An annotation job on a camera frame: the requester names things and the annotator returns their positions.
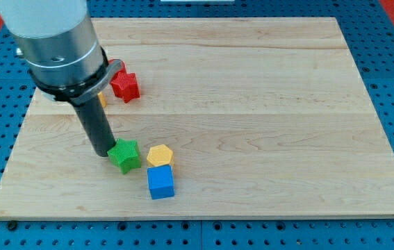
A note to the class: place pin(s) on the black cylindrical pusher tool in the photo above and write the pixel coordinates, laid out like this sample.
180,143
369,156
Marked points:
94,121

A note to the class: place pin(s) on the yellow hexagon block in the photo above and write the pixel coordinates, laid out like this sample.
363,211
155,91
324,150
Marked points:
160,155

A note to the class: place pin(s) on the red block behind star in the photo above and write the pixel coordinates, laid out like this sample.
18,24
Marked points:
122,66

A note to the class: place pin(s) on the yellow block behind arm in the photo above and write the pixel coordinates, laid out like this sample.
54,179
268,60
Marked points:
102,99

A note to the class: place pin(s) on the wooden board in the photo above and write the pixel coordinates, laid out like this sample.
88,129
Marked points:
268,118

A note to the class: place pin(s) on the green star block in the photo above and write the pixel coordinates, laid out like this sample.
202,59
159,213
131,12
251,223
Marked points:
125,155

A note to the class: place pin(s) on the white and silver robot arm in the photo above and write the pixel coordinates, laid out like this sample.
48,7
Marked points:
58,42

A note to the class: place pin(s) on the blue cube block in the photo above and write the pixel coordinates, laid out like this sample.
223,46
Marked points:
160,182

